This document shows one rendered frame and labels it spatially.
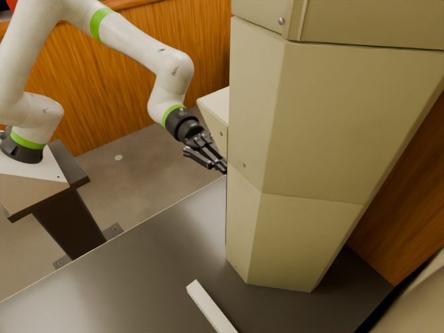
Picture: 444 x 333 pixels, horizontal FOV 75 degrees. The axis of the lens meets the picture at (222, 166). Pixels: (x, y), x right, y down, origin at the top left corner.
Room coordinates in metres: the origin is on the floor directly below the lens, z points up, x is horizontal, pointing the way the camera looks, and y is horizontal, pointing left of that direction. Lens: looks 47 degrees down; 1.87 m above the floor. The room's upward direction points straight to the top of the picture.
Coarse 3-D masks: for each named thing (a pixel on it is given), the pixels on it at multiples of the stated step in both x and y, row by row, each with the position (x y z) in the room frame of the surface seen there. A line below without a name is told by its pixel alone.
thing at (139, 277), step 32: (224, 192) 0.72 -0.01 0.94; (160, 224) 0.57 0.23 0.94; (192, 224) 0.57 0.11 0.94; (224, 224) 0.57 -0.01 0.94; (96, 256) 0.44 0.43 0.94; (128, 256) 0.44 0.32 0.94; (160, 256) 0.44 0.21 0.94; (192, 256) 0.44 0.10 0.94; (224, 256) 0.44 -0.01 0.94; (352, 256) 0.44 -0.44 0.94; (32, 288) 0.34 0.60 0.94; (64, 288) 0.34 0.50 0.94; (96, 288) 0.34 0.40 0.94; (128, 288) 0.34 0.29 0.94; (160, 288) 0.34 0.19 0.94; (224, 288) 0.34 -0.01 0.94; (256, 288) 0.34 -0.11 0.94; (320, 288) 0.34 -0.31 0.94; (352, 288) 0.34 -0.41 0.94; (384, 288) 0.34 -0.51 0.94; (0, 320) 0.25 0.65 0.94; (32, 320) 0.25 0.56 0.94; (64, 320) 0.25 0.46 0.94; (96, 320) 0.25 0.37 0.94; (128, 320) 0.25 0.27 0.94; (160, 320) 0.25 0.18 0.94; (192, 320) 0.25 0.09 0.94; (256, 320) 0.25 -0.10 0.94; (288, 320) 0.25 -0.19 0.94; (320, 320) 0.25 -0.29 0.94; (352, 320) 0.25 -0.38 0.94
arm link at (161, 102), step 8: (160, 88) 0.76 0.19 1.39; (152, 96) 0.77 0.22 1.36; (160, 96) 0.75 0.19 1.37; (168, 96) 0.75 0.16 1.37; (176, 96) 0.76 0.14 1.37; (184, 96) 0.79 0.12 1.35; (152, 104) 0.75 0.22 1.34; (160, 104) 0.74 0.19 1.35; (168, 104) 0.73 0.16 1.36; (176, 104) 0.73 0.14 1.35; (152, 112) 0.74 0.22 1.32; (160, 112) 0.72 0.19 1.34; (168, 112) 0.70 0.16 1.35; (160, 120) 0.71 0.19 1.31
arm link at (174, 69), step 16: (112, 16) 1.00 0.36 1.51; (112, 32) 0.95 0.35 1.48; (128, 32) 0.93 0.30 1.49; (112, 48) 0.96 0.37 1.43; (128, 48) 0.89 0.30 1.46; (144, 48) 0.86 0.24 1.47; (160, 48) 0.84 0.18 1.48; (144, 64) 0.85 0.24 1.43; (160, 64) 0.79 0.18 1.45; (176, 64) 0.78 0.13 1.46; (192, 64) 0.81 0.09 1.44; (160, 80) 0.77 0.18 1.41; (176, 80) 0.76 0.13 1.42
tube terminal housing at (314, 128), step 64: (256, 64) 0.39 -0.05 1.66; (320, 64) 0.35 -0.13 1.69; (384, 64) 0.33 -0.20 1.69; (256, 128) 0.38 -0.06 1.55; (320, 128) 0.34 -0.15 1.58; (384, 128) 0.33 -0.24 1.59; (256, 192) 0.36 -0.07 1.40; (320, 192) 0.34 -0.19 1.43; (256, 256) 0.35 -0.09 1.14; (320, 256) 0.33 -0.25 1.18
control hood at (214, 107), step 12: (204, 96) 0.54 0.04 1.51; (216, 96) 0.54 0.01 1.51; (228, 96) 0.54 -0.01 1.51; (204, 108) 0.51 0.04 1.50; (216, 108) 0.50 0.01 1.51; (228, 108) 0.50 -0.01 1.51; (216, 120) 0.47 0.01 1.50; (228, 120) 0.46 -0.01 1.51; (216, 132) 0.47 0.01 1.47; (228, 132) 0.44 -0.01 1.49; (216, 144) 0.47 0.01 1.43
